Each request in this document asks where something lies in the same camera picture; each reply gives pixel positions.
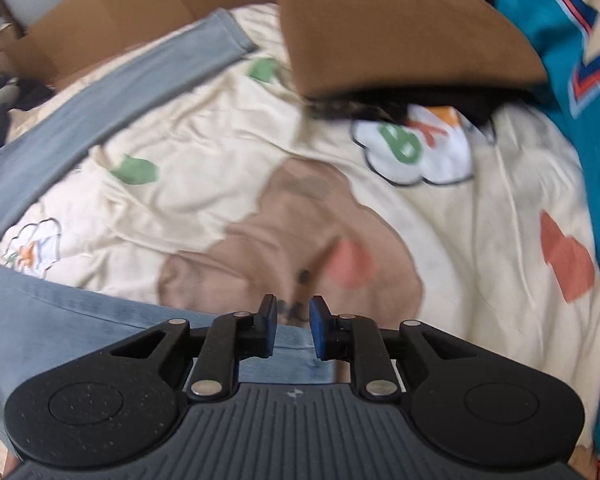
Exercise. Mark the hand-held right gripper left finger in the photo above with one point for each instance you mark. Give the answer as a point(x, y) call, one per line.
point(271, 327)

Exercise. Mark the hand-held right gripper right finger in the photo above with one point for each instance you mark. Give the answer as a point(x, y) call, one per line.
point(318, 330)

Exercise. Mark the light blue denim jeans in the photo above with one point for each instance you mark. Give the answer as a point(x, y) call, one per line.
point(55, 320)

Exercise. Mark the black clothes pile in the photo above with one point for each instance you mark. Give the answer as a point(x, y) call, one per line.
point(25, 100)

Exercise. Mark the cream bear-print bed sheet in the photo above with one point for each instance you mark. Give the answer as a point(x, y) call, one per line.
point(190, 120)

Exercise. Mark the leopard print garment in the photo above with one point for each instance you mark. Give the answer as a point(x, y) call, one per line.
point(350, 109)

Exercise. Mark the black folded garment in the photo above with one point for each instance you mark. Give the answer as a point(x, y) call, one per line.
point(475, 102)

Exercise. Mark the brown folded garment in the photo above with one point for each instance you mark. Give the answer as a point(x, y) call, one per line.
point(390, 30)

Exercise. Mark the brown cardboard sheet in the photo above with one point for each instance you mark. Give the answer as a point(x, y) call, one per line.
point(130, 15)

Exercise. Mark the teal printed blanket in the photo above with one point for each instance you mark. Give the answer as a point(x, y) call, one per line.
point(555, 35)

